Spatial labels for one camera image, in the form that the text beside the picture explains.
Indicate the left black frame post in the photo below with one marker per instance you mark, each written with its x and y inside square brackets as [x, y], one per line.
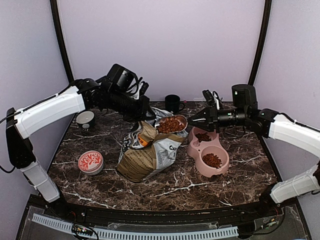
[60, 39]

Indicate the pink double pet bowl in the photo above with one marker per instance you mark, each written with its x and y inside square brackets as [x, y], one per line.
[197, 150]

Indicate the brown kibble in bowl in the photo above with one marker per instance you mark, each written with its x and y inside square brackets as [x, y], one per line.
[203, 137]

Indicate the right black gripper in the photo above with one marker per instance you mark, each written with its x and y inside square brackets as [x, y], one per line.
[211, 119]

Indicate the brown kibble in scoop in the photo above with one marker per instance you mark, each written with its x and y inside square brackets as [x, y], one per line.
[170, 125]

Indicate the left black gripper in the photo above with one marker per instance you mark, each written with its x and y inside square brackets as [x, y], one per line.
[140, 114]

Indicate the red patterned round tin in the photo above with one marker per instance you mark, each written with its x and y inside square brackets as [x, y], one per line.
[91, 162]

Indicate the black frame post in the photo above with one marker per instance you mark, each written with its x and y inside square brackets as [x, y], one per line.
[60, 39]
[261, 41]

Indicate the white slotted cable duct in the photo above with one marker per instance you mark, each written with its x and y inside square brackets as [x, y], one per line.
[117, 231]

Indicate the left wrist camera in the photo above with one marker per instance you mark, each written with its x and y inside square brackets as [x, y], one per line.
[142, 88]

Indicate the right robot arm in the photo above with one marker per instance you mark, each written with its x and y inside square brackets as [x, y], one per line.
[267, 123]

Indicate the black mug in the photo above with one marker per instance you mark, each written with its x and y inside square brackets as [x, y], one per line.
[173, 103]

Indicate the right black frame post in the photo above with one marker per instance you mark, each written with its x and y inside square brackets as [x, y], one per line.
[261, 41]

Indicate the metal scoop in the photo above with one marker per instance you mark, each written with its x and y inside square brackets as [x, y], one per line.
[181, 118]

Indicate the pet food bag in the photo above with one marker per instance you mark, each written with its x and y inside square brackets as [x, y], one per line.
[145, 152]

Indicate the white and dark ceramic bowl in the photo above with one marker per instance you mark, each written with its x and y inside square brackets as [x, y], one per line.
[86, 120]

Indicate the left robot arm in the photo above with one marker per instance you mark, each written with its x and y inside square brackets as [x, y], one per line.
[119, 90]

